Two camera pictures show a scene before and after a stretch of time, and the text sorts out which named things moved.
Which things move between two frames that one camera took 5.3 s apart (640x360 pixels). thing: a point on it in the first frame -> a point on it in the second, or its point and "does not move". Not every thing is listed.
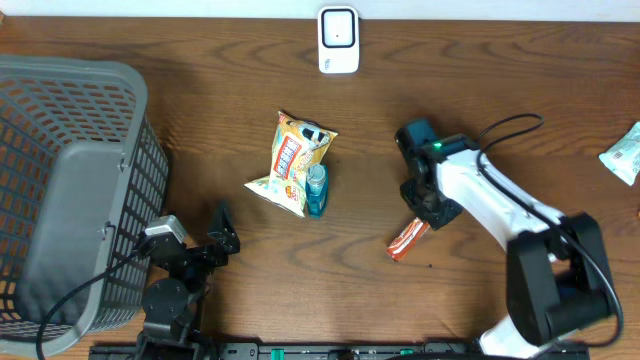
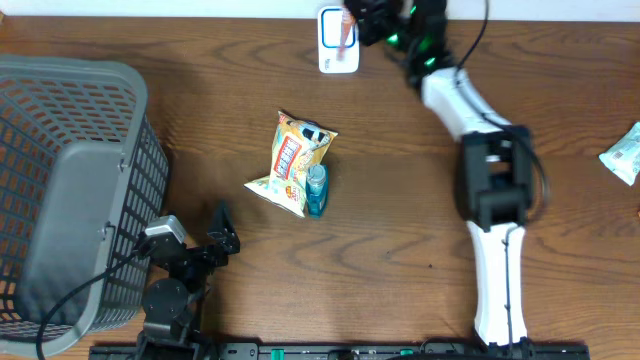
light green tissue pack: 623,159 does not move
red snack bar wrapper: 414,231 -> 346,26
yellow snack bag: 297,145 does not move
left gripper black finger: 223,236 does not move
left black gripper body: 193,277 does not move
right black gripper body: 428,204 -> 392,28
